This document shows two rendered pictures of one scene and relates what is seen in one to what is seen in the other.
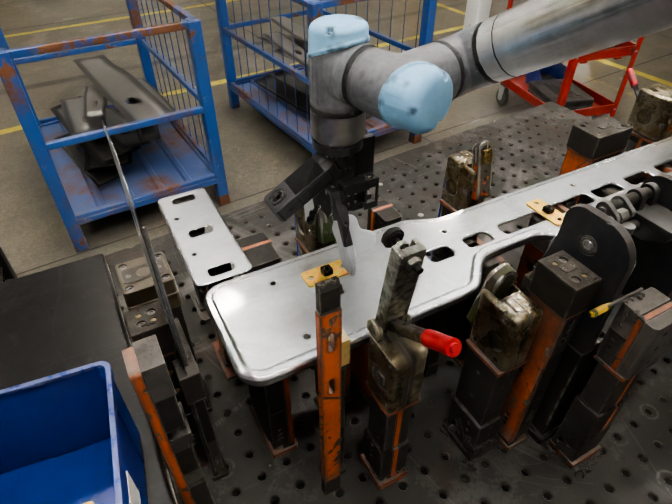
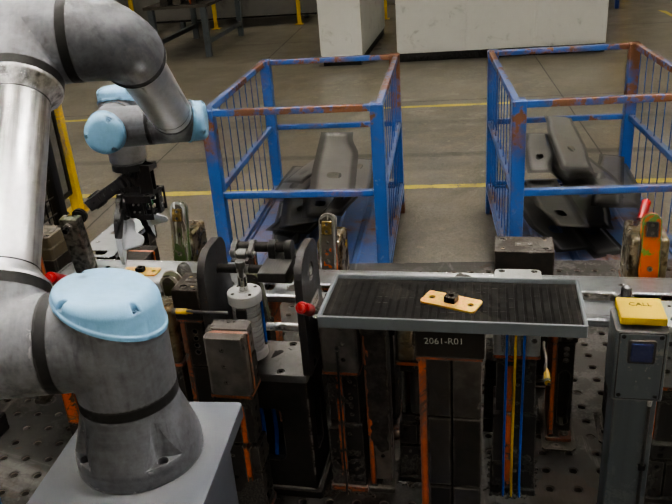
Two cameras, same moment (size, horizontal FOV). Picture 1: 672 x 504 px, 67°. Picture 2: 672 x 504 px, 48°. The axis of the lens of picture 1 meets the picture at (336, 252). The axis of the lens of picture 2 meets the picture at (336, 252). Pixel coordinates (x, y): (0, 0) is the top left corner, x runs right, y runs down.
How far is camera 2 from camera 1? 1.31 m
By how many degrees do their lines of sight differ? 38
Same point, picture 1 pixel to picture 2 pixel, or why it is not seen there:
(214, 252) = (108, 244)
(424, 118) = (94, 142)
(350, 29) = (105, 91)
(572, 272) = (188, 282)
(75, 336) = not seen: outside the picture
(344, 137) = (114, 159)
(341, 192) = (124, 200)
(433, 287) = not seen: hidden behind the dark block
